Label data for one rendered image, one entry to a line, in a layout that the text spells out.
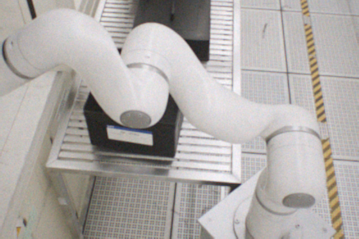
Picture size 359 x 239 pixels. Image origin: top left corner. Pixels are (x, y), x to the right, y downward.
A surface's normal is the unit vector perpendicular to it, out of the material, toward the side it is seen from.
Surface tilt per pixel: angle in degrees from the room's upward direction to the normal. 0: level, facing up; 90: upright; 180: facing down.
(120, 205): 0
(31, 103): 0
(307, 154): 9
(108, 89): 61
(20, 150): 0
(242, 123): 56
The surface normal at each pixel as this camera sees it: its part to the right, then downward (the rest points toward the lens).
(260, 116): 0.65, -0.11
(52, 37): -0.11, 0.32
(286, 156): -0.50, -0.58
